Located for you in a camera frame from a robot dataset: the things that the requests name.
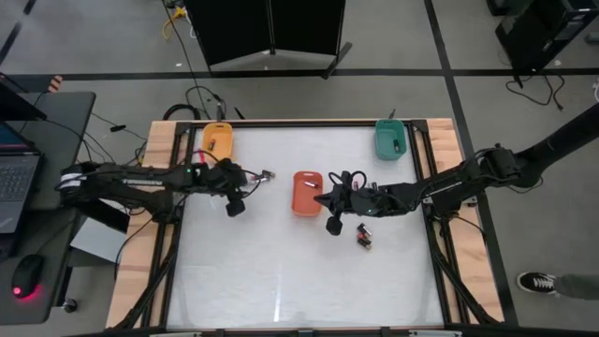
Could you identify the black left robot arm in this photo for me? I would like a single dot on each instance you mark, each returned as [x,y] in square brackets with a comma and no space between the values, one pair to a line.
[140,185]

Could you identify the grey laptop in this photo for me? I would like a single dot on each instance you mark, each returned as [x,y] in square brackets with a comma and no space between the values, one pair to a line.
[16,173]

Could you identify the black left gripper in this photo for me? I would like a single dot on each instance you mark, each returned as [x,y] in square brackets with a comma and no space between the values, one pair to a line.
[224,178]

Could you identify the black mouse red light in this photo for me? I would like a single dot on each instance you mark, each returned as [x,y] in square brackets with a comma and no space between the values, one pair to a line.
[27,273]

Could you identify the silver red battery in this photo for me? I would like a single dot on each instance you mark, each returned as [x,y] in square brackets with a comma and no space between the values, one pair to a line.
[311,184]

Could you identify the person's shoe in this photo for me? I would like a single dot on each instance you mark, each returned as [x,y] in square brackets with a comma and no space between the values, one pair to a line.
[536,282]

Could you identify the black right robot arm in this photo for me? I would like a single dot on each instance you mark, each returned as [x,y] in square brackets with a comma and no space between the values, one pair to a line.
[491,173]

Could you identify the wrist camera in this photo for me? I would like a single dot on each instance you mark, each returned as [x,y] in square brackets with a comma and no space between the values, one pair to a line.
[334,226]
[235,207]

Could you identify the teal plastic bin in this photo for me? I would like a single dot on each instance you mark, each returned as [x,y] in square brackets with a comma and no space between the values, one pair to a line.
[388,133]

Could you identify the yellow plastic bin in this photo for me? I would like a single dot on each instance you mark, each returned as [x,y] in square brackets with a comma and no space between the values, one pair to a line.
[217,140]

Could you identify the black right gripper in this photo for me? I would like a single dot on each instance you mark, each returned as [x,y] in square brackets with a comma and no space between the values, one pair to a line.
[353,199]

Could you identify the black aluminium table frame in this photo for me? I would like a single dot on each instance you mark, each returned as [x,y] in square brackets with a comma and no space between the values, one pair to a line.
[327,123]

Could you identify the orange plastic bin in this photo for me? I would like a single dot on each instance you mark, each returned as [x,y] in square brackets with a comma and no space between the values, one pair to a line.
[304,203]

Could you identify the black desk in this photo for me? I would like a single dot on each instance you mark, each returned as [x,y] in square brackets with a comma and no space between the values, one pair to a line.
[65,131]

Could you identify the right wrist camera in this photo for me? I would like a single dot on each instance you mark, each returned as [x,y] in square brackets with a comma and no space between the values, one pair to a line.
[334,226]

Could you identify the grey flat box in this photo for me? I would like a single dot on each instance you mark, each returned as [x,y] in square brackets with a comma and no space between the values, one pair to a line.
[98,238]

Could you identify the black equipment cart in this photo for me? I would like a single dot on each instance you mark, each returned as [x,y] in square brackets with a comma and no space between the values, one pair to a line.
[543,28]

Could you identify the person's leg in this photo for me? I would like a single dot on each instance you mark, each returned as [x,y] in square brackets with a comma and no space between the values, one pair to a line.
[578,286]

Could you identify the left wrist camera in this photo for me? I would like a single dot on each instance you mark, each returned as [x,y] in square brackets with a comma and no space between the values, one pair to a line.
[235,207]

